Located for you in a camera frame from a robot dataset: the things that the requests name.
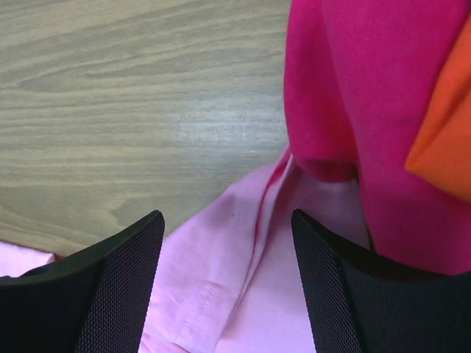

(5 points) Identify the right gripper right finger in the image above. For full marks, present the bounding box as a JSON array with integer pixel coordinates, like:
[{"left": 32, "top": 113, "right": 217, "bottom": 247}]
[{"left": 291, "top": 210, "right": 470, "bottom": 352}]

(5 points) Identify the pink t shirt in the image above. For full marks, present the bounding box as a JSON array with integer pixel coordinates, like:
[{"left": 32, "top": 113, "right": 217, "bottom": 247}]
[{"left": 1, "top": 151, "right": 368, "bottom": 352}]

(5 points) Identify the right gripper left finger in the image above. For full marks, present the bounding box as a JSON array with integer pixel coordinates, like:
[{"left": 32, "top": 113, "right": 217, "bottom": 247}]
[{"left": 1, "top": 210, "right": 165, "bottom": 352}]

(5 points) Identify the orange t shirt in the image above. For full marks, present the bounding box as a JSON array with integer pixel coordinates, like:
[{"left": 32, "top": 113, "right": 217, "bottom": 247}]
[{"left": 406, "top": 19, "right": 470, "bottom": 202}]

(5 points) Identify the magenta t shirt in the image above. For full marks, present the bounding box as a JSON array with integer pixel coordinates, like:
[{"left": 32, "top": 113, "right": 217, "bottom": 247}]
[{"left": 284, "top": 1, "right": 470, "bottom": 274}]

